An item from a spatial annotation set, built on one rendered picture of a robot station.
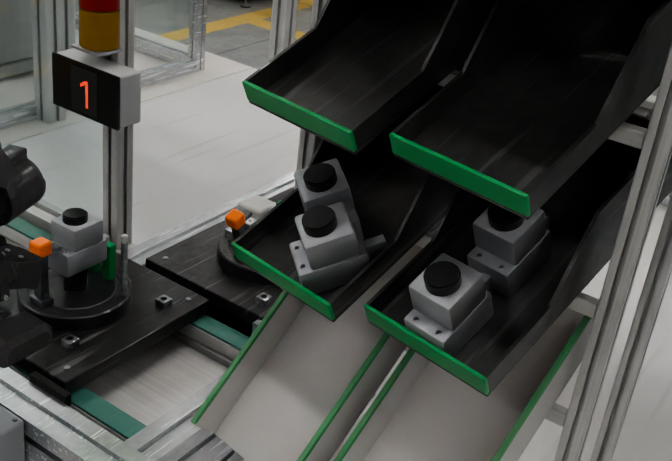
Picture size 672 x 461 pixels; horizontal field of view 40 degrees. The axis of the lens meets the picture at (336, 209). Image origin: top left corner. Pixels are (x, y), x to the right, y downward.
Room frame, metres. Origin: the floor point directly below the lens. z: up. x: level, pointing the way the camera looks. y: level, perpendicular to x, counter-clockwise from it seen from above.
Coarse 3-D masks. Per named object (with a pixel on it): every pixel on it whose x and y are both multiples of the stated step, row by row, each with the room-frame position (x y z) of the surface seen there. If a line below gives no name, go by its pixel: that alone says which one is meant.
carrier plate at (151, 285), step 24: (120, 264) 1.08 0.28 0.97; (144, 288) 1.03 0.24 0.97; (168, 288) 1.03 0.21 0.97; (144, 312) 0.97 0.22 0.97; (168, 312) 0.98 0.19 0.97; (192, 312) 0.99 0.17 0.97; (96, 336) 0.91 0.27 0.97; (120, 336) 0.92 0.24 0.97; (144, 336) 0.92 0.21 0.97; (24, 360) 0.85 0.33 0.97; (48, 360) 0.85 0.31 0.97; (72, 360) 0.86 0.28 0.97; (96, 360) 0.86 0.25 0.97; (120, 360) 0.89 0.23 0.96; (72, 384) 0.83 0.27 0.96
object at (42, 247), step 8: (32, 240) 0.94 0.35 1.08; (40, 240) 0.94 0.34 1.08; (48, 240) 0.94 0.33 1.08; (32, 248) 0.93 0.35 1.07; (40, 248) 0.93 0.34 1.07; (48, 248) 0.94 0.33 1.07; (56, 248) 0.95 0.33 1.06; (40, 256) 0.93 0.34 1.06; (48, 272) 0.94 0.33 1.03; (40, 280) 0.93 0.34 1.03; (48, 280) 0.94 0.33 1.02; (40, 288) 0.93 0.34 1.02; (48, 288) 0.94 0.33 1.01; (40, 296) 0.93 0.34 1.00
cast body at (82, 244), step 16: (80, 208) 0.99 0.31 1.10; (64, 224) 0.97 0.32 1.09; (80, 224) 0.97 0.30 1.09; (96, 224) 0.98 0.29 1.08; (64, 240) 0.96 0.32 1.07; (80, 240) 0.96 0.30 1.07; (96, 240) 0.98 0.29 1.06; (48, 256) 0.96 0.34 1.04; (64, 256) 0.95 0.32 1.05; (80, 256) 0.96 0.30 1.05; (96, 256) 0.98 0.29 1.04; (64, 272) 0.95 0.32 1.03
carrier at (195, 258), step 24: (192, 240) 1.17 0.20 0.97; (216, 240) 1.18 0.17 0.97; (168, 264) 1.09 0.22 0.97; (192, 264) 1.10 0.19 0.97; (216, 264) 1.11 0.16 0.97; (240, 264) 1.09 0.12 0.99; (192, 288) 1.06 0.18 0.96; (216, 288) 1.05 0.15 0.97; (240, 288) 1.06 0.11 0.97; (264, 288) 1.06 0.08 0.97; (240, 312) 1.01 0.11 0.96; (264, 312) 1.01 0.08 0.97
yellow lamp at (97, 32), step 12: (84, 12) 1.10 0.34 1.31; (96, 12) 1.10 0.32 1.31; (108, 12) 1.11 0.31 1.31; (84, 24) 1.10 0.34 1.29; (96, 24) 1.10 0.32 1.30; (108, 24) 1.11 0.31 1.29; (84, 36) 1.10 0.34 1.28; (96, 36) 1.10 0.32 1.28; (108, 36) 1.11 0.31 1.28; (84, 48) 1.11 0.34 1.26; (96, 48) 1.10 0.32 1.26; (108, 48) 1.11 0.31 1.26
